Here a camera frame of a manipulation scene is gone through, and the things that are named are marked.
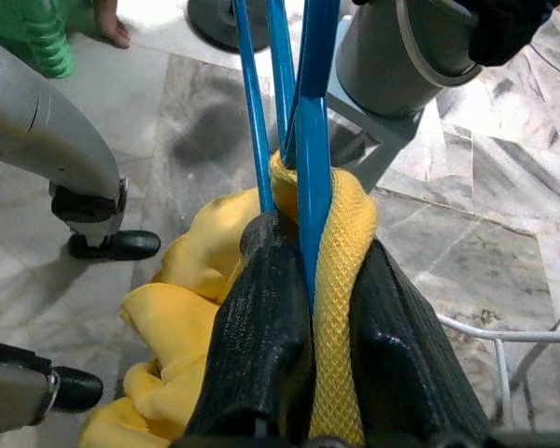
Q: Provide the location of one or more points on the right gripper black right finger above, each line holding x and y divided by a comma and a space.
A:
401, 373

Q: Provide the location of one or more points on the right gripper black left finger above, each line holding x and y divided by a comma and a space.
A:
261, 350

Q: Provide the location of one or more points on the yellow shirt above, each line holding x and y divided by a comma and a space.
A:
191, 326

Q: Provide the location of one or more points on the blue plastic hanger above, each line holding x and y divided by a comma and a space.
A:
312, 163

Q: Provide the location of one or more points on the black seat folding chair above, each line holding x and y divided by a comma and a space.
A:
532, 336

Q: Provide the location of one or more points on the silver left robot leg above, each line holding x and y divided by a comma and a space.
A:
37, 126

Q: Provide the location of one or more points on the black standing fan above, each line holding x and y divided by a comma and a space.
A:
214, 32

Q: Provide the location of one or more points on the person bare foot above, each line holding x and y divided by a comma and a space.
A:
112, 25

